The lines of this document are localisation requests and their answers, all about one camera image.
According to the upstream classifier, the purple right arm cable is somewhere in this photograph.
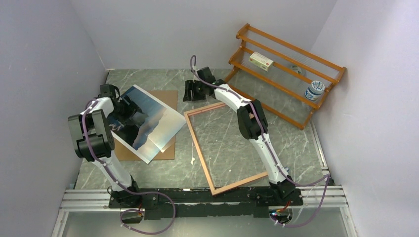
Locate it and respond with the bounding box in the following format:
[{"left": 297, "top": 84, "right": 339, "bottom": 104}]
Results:
[{"left": 190, "top": 55, "right": 331, "bottom": 229}]

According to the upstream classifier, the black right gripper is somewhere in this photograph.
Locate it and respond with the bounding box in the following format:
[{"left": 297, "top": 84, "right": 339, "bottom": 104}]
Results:
[{"left": 183, "top": 80, "right": 206, "bottom": 102}]

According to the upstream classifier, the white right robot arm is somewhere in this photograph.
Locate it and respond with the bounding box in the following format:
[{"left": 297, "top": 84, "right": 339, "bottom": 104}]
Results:
[{"left": 183, "top": 65, "right": 295, "bottom": 205}]

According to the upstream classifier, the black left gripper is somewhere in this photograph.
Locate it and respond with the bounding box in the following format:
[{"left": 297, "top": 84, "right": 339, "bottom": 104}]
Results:
[{"left": 110, "top": 95, "right": 143, "bottom": 127}]

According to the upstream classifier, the pink wooden photo frame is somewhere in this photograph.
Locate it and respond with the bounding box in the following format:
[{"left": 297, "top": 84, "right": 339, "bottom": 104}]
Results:
[{"left": 184, "top": 102, "right": 267, "bottom": 196}]

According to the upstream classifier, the landscape photo print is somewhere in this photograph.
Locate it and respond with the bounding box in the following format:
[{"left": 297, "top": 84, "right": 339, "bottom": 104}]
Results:
[{"left": 108, "top": 84, "right": 187, "bottom": 164}]

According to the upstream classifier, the brown cardboard backing board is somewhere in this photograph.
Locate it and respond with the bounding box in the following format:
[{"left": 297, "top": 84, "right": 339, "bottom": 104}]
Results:
[{"left": 113, "top": 90, "right": 179, "bottom": 162}]

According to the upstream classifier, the blue white round jar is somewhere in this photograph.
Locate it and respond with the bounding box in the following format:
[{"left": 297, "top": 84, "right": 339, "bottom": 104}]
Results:
[{"left": 305, "top": 80, "right": 326, "bottom": 101}]

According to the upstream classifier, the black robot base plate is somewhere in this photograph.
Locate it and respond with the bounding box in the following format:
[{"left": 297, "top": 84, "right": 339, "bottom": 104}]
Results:
[{"left": 108, "top": 186, "right": 303, "bottom": 220}]

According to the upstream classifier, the orange wooden shelf rack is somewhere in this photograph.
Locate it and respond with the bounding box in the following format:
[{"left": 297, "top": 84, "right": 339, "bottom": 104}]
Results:
[{"left": 225, "top": 23, "right": 347, "bottom": 130}]

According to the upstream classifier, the aluminium rail frame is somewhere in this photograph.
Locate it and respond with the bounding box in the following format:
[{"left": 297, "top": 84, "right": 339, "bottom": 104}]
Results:
[{"left": 52, "top": 116, "right": 357, "bottom": 237}]

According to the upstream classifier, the white green small box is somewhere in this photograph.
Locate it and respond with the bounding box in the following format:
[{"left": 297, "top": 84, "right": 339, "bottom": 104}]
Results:
[{"left": 249, "top": 52, "right": 274, "bottom": 72}]

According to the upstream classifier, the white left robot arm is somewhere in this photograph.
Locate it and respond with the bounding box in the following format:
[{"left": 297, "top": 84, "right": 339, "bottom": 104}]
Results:
[{"left": 68, "top": 84, "right": 147, "bottom": 207}]

